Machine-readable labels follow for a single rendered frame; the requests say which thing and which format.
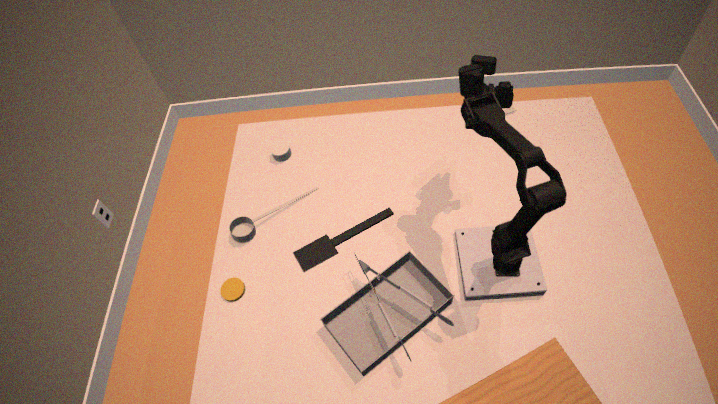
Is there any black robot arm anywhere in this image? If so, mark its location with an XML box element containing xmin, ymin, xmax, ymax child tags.
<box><xmin>458</xmin><ymin>64</ymin><xmax>567</xmax><ymax>277</ymax></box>

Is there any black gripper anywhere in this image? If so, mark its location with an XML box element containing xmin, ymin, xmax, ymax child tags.
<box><xmin>471</xmin><ymin>55</ymin><xmax>497</xmax><ymax>92</ymax></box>

